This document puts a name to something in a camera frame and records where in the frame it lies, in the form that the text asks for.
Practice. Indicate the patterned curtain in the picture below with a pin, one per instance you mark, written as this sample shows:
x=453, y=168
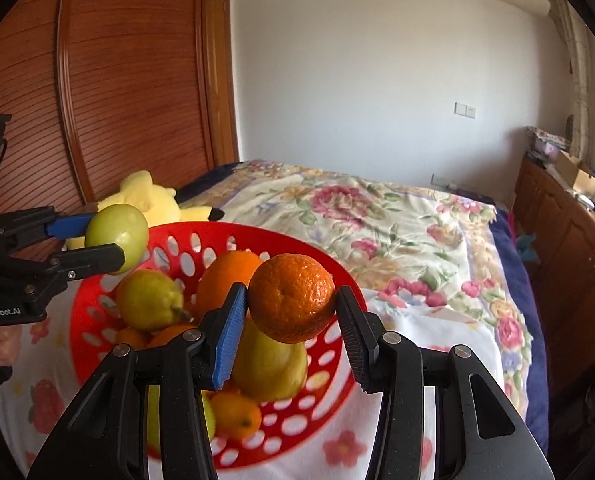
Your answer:
x=577, y=85

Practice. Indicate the cardboard box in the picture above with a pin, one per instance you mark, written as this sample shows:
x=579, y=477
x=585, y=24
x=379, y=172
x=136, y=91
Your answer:
x=575, y=175

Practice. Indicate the large orange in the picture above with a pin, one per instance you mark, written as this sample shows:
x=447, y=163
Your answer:
x=222, y=280

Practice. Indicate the large green apple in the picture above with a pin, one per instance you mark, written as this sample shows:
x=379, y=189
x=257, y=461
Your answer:
x=272, y=365

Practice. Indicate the floral bed blanket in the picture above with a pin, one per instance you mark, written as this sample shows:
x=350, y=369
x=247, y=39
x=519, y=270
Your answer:
x=377, y=220

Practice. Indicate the white wall switch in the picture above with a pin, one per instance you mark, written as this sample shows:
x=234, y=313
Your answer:
x=465, y=110

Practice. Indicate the wooden wardrobe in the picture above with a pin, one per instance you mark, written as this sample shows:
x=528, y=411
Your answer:
x=127, y=85

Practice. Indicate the white floral tablecloth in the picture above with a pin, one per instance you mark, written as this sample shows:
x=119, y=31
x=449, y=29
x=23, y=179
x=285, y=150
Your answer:
x=427, y=340

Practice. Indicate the small orange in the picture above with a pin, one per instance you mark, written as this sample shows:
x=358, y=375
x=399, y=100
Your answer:
x=235, y=415
x=132, y=338

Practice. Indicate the teal cloth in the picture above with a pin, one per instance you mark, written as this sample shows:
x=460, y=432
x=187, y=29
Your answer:
x=526, y=254

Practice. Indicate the yellow-green pear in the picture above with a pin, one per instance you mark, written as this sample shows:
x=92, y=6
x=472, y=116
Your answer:
x=147, y=300

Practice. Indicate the person's left hand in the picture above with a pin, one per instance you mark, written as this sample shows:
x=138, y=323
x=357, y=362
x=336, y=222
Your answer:
x=2, y=347

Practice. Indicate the red perforated plastic basket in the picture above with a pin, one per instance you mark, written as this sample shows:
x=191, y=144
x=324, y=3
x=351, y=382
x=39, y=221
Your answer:
x=277, y=242

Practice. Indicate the white wall socket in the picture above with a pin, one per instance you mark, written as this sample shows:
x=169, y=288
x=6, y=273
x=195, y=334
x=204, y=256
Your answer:
x=443, y=181

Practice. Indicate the yellow plush toy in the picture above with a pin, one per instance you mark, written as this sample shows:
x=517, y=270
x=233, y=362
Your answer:
x=147, y=200

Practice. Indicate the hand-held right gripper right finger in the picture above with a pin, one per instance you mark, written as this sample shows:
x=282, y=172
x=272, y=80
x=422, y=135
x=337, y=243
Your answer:
x=352, y=340

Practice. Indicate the folded floral cloth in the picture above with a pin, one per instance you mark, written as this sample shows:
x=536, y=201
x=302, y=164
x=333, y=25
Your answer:
x=547, y=136

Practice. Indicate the wooden cabinet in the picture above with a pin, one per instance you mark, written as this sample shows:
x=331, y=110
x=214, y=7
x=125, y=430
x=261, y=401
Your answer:
x=567, y=260

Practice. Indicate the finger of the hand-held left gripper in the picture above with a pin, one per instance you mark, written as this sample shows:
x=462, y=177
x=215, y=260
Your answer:
x=87, y=260
x=70, y=225

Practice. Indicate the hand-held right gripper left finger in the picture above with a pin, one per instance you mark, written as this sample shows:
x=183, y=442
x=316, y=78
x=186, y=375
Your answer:
x=227, y=340

